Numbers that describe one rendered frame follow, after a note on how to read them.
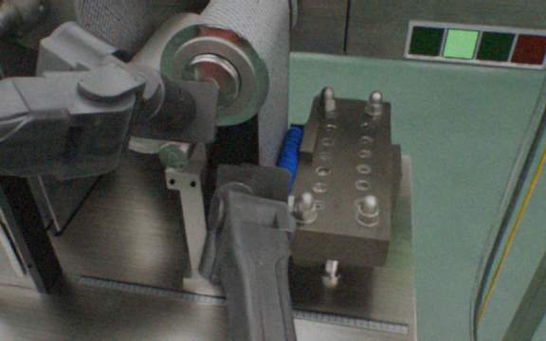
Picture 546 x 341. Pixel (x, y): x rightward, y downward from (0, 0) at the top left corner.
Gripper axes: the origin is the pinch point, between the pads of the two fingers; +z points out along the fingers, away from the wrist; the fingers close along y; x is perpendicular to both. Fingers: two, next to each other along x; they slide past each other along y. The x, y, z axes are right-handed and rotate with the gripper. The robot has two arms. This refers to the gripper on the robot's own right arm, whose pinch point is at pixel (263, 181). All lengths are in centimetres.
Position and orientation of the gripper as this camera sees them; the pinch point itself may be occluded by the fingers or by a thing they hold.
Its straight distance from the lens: 79.8
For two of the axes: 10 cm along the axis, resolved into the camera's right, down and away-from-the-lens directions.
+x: 0.9, -9.8, -1.6
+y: 9.8, 1.1, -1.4
